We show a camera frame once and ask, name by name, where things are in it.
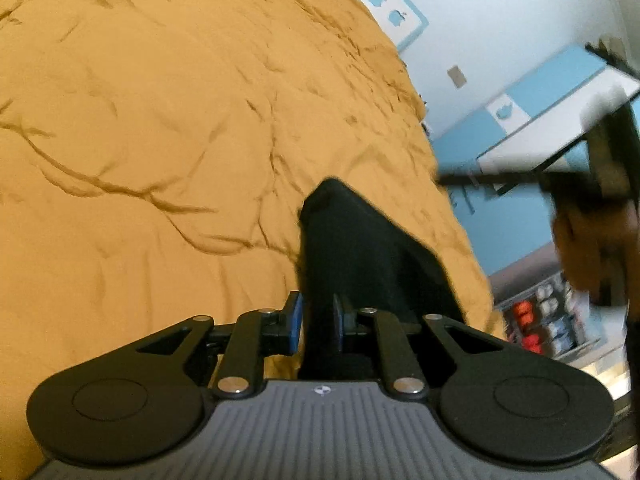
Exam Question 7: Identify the yellow blanket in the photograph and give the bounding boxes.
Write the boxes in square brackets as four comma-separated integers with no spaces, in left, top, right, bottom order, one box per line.
[0,0,507,480]

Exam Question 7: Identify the black pants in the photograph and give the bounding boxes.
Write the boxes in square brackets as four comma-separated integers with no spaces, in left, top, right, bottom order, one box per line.
[297,177,469,382]

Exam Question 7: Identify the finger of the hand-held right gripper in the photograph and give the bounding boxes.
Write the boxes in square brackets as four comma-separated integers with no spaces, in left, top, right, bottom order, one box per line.
[437,170,548,192]

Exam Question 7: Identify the blue white apple-sticker headboard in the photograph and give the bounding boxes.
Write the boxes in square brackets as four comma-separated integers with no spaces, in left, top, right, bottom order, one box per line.
[345,0,430,54]

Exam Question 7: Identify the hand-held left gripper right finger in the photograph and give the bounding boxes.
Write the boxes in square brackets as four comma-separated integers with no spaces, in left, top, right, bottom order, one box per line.
[332,294,506,395]

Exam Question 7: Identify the storage rack with colourful items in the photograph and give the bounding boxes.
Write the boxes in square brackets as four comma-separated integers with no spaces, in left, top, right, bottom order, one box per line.
[492,271,603,362]

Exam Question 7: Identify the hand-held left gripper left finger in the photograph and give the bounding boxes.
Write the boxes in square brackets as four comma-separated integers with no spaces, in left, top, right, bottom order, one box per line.
[135,291,304,395]

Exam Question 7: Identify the person's right hand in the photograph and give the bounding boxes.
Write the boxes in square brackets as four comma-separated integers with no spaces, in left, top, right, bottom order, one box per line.
[551,204,632,307]

